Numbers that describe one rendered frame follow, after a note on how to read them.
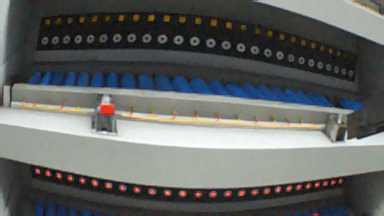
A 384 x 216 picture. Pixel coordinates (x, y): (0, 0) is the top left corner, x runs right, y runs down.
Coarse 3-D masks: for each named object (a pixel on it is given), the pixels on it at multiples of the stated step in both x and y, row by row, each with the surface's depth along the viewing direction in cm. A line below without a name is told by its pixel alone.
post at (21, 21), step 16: (0, 0) 36; (16, 0) 42; (32, 0) 53; (0, 16) 37; (16, 16) 44; (0, 32) 37; (16, 32) 47; (0, 48) 39; (16, 48) 49; (0, 64) 40; (0, 160) 42; (16, 160) 54; (0, 176) 41; (0, 192) 40; (0, 208) 39
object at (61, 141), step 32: (192, 64) 60; (224, 64) 60; (256, 64) 61; (0, 96) 41; (0, 128) 37; (32, 128) 38; (64, 128) 40; (128, 128) 44; (160, 128) 45; (192, 128) 46; (224, 128) 47; (32, 160) 40; (64, 160) 40; (96, 160) 41; (128, 160) 41; (160, 160) 42; (192, 160) 43; (224, 160) 43; (256, 160) 44; (288, 160) 45; (320, 160) 46; (352, 160) 48
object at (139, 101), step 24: (24, 96) 43; (48, 96) 43; (72, 96) 44; (96, 96) 45; (120, 96) 45; (144, 96) 46; (168, 96) 46; (192, 96) 47; (216, 96) 49; (168, 120) 45; (192, 120) 46; (216, 120) 46; (264, 120) 49; (288, 120) 49; (312, 120) 50
